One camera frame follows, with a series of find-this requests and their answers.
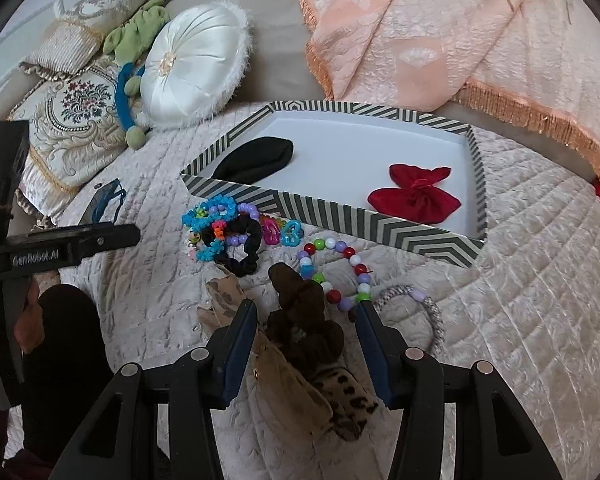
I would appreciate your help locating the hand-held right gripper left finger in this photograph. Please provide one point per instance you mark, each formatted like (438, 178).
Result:
(241, 345)

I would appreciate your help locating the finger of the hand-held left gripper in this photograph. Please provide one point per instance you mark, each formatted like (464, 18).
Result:
(107, 240)

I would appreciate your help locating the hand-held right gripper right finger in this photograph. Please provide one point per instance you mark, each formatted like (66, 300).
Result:
(372, 350)

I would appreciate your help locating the beige bow with bell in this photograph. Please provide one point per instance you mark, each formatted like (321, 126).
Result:
(227, 295)

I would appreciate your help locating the brown scrunchie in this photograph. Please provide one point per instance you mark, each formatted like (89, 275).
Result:
(305, 315)

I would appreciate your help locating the black scrunchie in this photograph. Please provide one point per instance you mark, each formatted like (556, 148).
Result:
(247, 240)

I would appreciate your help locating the striped cardboard tray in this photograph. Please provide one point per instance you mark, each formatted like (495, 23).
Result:
(340, 160)

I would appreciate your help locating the person's left forearm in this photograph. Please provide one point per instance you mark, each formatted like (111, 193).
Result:
(67, 370)

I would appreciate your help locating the person's left hand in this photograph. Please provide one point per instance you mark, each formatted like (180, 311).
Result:
(31, 310)

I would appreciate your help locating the floral embroidered cream pillow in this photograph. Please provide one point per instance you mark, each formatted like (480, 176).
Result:
(65, 125)

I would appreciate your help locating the cream quilted bedspread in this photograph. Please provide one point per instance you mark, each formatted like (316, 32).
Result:
(530, 310)

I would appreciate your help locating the black fabric headband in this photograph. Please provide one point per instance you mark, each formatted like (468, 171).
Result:
(255, 160)

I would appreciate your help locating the beige striped embroidered pillow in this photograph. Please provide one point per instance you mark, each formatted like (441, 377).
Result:
(90, 15)

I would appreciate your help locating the white round satin pillow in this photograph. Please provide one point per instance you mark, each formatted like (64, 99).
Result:
(190, 70)

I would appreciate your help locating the green and blue plush toy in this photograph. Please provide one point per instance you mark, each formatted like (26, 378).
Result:
(135, 30)

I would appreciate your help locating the peach fringed blanket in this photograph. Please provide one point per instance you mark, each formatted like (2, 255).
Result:
(455, 40)

